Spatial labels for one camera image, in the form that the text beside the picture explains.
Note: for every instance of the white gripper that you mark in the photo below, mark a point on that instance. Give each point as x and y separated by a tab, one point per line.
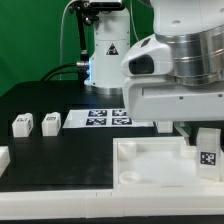
175	78

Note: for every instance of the white square tabletop part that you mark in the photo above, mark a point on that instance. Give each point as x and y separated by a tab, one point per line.
160	163

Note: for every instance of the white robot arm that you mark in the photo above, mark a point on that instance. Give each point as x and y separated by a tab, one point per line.
171	18

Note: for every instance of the white marker sheet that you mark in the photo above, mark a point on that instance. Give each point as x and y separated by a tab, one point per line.
91	118

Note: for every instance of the white front wall rail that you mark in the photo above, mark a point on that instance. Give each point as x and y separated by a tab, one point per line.
111	203

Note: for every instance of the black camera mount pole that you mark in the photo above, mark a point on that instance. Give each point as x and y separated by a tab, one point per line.
85	15

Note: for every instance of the white left wall piece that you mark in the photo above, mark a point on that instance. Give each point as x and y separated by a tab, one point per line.
4	159

